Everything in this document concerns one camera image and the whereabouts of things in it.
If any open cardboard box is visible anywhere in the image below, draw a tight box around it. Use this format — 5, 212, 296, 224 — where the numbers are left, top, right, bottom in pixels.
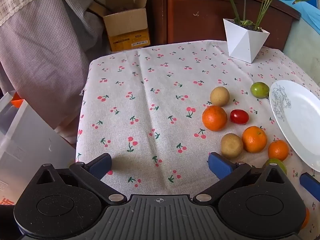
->
86, 0, 152, 53

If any grey checked cloth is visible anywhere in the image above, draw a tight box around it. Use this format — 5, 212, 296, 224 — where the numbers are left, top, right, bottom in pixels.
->
0, 0, 108, 143

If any dark wooden headboard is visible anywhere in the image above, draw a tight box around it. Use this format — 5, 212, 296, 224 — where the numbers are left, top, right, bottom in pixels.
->
147, 0, 300, 52

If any small orange object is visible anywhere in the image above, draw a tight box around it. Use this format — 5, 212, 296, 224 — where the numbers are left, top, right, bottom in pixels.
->
11, 92, 25, 108

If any white plate with line drawing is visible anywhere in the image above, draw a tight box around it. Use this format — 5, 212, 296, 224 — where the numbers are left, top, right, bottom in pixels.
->
269, 80, 320, 173

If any red cherry tomato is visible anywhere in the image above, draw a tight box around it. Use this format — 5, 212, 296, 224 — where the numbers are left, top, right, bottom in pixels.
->
230, 109, 250, 125

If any orange tangerine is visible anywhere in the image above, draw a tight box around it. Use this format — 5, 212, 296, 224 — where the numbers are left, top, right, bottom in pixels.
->
301, 207, 310, 229
202, 105, 228, 132
242, 126, 268, 153
268, 140, 290, 162

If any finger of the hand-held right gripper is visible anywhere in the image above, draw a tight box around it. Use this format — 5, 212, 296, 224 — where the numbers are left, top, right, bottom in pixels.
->
300, 173, 320, 197

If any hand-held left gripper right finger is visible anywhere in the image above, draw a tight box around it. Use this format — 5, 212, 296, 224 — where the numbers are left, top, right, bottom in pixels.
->
192, 152, 288, 204

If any round tan fruit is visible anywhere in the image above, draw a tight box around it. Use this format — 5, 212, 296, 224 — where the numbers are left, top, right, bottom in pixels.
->
210, 86, 230, 107
220, 133, 244, 159

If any blue printed pillow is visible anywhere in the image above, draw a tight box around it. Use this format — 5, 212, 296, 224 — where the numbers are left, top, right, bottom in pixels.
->
246, 0, 320, 34

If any cherry print tablecloth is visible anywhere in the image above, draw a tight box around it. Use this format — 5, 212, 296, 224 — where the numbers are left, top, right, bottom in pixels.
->
75, 39, 320, 230

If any green round fruit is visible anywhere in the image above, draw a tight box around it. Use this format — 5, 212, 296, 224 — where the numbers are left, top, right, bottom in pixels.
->
265, 158, 287, 175
251, 82, 270, 98

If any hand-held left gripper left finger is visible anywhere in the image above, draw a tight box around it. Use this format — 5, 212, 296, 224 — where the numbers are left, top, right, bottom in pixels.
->
36, 152, 128, 204

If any pale green cushion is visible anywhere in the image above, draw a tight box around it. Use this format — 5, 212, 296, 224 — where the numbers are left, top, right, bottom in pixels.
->
282, 17, 320, 85

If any clear plastic storage bin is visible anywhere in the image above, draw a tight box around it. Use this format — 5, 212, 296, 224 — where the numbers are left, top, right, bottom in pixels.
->
0, 91, 77, 205

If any white faceted planter pot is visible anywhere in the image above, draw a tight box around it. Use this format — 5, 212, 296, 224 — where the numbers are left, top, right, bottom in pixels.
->
223, 18, 270, 63

